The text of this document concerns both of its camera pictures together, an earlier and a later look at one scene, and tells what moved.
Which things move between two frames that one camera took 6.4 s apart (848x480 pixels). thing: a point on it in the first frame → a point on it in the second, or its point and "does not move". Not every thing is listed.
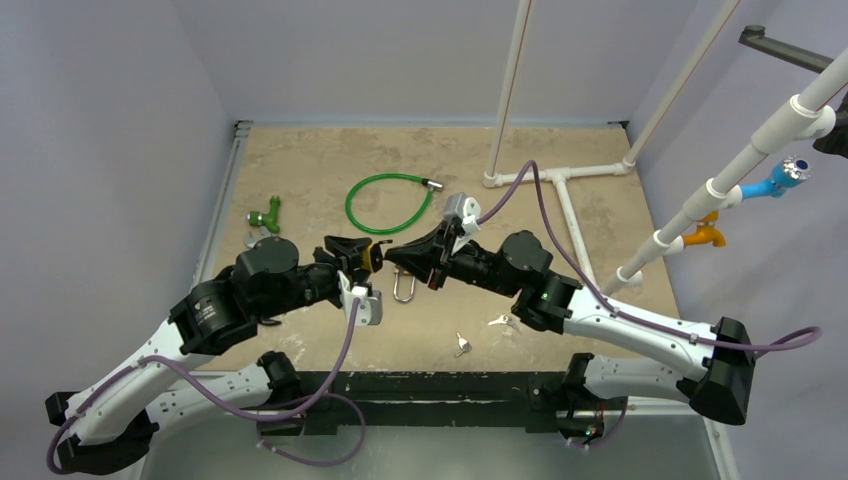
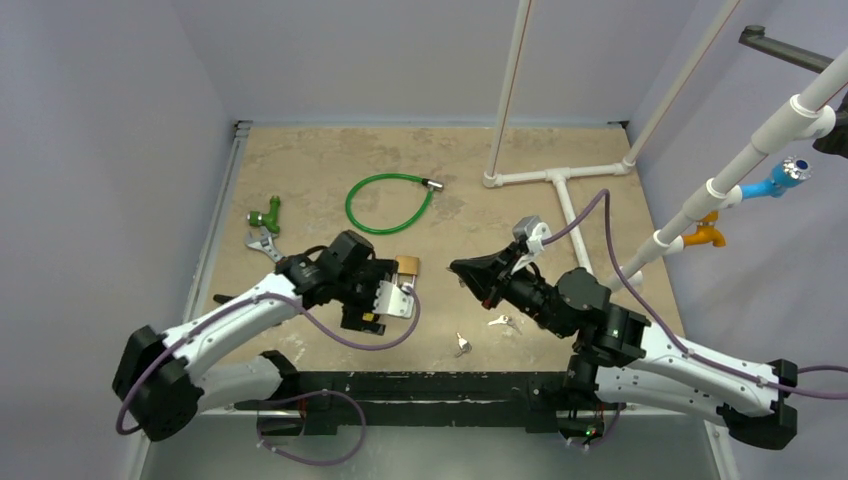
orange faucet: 706,232 does not move
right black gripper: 443,252 → 499,282
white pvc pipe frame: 808,117 does not move
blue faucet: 791,170 does not move
